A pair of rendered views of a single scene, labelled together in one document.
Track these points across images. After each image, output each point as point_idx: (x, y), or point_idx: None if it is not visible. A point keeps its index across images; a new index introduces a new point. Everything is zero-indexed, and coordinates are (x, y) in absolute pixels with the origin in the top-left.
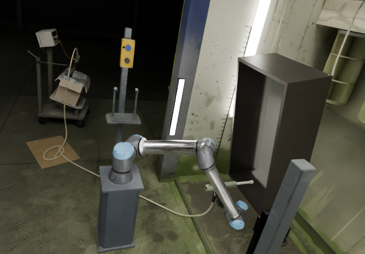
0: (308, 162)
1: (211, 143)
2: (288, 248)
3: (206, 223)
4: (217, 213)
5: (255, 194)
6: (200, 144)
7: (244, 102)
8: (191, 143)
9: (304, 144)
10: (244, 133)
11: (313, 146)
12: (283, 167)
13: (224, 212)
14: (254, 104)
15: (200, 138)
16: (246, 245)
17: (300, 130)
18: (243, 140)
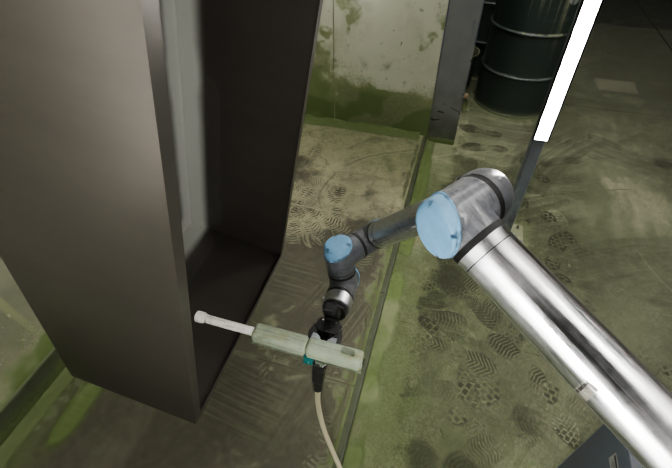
0: (185, 99)
1: (452, 187)
2: None
3: (316, 434)
4: (255, 450)
5: (217, 305)
6: (491, 207)
7: (93, 177)
8: (516, 239)
9: (212, 42)
10: (112, 309)
11: (179, 48)
12: (266, 123)
13: (352, 301)
14: (24, 174)
15: None
16: None
17: None
18: (123, 332)
